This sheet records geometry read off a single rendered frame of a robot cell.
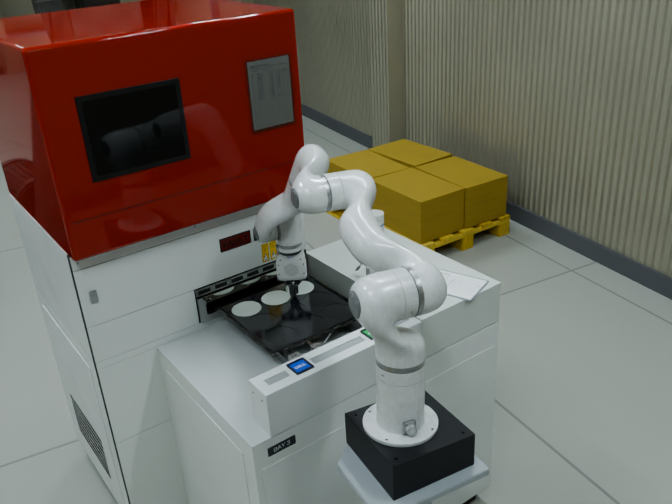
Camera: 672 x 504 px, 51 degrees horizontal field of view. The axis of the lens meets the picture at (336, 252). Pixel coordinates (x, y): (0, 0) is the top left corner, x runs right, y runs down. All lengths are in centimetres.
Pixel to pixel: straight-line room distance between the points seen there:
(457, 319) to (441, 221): 233
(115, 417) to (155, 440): 20
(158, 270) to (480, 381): 114
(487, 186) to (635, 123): 101
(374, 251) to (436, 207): 281
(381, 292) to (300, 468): 72
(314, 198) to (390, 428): 61
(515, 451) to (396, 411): 148
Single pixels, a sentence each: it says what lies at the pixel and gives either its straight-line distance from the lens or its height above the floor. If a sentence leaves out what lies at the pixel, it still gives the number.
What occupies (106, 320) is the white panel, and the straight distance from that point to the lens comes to 231.
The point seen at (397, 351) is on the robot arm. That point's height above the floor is 117.
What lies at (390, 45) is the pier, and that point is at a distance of 598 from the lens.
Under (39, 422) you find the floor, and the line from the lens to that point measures 366.
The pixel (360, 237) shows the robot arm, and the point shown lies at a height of 137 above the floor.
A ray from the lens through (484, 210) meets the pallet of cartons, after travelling 477.
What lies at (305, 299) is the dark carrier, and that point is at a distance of 240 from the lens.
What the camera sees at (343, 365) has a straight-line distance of 200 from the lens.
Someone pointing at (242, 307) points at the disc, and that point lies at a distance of 240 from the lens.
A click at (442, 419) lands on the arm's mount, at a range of 185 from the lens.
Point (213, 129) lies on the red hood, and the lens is 219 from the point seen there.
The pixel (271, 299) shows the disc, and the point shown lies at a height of 90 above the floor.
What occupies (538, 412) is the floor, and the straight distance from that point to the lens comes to 337.
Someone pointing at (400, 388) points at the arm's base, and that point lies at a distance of 170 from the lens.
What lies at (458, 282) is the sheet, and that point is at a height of 97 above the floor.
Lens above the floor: 210
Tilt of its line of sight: 26 degrees down
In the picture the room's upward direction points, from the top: 3 degrees counter-clockwise
